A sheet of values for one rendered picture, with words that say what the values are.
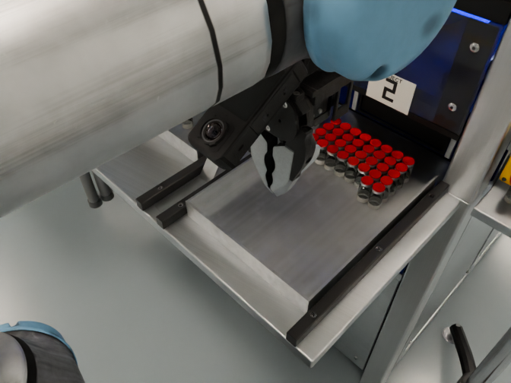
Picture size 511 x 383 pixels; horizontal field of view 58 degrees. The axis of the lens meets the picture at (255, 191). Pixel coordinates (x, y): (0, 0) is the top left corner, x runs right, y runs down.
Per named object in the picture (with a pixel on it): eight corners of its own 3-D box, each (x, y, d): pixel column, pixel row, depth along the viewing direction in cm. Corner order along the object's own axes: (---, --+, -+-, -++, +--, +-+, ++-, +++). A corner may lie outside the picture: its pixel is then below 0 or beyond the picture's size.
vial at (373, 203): (372, 198, 79) (376, 179, 76) (382, 205, 78) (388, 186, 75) (364, 205, 78) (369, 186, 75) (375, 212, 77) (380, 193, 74)
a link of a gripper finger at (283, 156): (324, 186, 53) (333, 122, 47) (288, 213, 50) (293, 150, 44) (303, 173, 55) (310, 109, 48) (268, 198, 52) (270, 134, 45)
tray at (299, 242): (317, 125, 94) (318, 111, 91) (432, 190, 81) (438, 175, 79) (187, 215, 77) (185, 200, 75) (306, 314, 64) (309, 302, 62)
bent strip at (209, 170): (216, 166, 85) (214, 141, 81) (227, 174, 84) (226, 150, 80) (154, 207, 78) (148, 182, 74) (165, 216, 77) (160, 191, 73)
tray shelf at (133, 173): (222, 49, 119) (221, 42, 117) (479, 185, 85) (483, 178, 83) (49, 132, 95) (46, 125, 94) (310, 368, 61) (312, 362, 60)
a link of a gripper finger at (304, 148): (312, 182, 47) (320, 111, 41) (301, 189, 46) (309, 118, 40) (277, 159, 49) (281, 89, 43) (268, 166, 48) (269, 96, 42)
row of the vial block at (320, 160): (310, 150, 88) (312, 131, 85) (390, 198, 79) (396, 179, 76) (303, 156, 87) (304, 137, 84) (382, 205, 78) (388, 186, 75)
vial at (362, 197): (360, 192, 80) (365, 173, 77) (371, 198, 79) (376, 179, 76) (353, 198, 79) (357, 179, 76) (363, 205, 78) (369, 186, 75)
